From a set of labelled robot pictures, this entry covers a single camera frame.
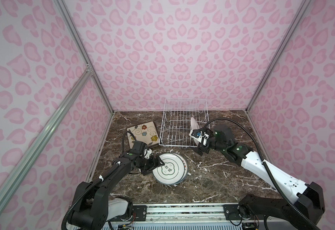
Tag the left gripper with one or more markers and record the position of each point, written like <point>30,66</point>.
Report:
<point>151,164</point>

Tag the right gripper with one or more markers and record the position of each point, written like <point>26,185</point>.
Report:
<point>202,145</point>

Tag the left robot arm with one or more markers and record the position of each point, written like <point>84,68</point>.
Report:
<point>91,208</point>

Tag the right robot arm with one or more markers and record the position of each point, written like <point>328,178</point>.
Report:
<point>301,204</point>

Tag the white round plate patterned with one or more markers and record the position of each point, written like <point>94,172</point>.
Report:
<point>195,132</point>

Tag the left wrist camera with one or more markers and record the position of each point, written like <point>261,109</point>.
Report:
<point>147,153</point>

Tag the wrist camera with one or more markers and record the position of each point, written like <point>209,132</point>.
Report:
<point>147,153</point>
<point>204,138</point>

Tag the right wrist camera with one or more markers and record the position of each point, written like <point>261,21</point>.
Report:
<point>204,138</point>

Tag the white wire dish rack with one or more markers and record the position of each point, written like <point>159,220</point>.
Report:
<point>180,116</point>

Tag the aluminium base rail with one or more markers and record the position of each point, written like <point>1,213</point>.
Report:
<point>184,214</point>

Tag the aluminium corner post right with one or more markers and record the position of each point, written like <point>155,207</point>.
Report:
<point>292,28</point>

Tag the aluminium corner post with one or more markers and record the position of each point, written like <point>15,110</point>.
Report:
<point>292,28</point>
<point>69,23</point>

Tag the aluminium frame strut left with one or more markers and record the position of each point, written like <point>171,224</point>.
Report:
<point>16,177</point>

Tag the aluminium corner post left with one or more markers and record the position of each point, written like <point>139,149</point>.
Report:
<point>69,23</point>

